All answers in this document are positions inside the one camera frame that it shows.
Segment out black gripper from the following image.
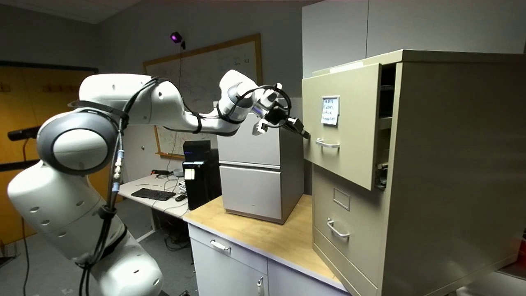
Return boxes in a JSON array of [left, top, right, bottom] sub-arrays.
[[264, 107, 304, 133]]

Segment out beige top cabinet drawer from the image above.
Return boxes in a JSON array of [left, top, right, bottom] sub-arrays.
[[302, 64, 396, 189]]

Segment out beige cabinet drawer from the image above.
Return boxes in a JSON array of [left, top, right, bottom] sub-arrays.
[[302, 64, 396, 189], [312, 166, 386, 296]]

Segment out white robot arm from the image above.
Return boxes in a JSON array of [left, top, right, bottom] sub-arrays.
[[6, 69, 304, 296]]

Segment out white label on drawer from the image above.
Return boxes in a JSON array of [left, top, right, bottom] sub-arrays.
[[320, 97, 340, 127]]

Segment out grey lateral file cabinet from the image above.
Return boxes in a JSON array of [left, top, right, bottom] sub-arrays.
[[217, 114, 304, 224]]

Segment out beige bottom cabinet drawer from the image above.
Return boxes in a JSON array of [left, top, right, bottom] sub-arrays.
[[312, 166, 386, 296]]

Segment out beige file cabinet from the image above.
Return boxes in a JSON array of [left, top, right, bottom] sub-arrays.
[[314, 50, 526, 296]]

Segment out white base cabinet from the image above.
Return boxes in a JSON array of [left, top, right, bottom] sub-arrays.
[[189, 226, 348, 296]]

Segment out wood framed whiteboard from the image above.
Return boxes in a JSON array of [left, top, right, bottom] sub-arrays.
[[143, 33, 264, 161]]

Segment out black computer tower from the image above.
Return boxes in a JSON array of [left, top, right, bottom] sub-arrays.
[[182, 140, 222, 211]]

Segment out black keyboard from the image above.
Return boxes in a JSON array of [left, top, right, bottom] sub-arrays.
[[131, 188, 176, 201]]

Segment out orange door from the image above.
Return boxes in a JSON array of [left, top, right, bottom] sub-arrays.
[[0, 63, 95, 245]]

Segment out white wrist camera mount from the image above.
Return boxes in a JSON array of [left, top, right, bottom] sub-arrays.
[[251, 117, 271, 135]]

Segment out white tall wall cabinet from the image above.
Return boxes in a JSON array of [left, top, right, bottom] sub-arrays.
[[302, 0, 526, 76]]

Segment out purple lit ceiling camera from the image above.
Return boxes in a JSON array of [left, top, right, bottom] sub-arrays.
[[169, 31, 185, 50]]

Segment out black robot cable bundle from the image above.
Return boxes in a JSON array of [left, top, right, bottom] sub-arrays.
[[67, 79, 161, 296]]

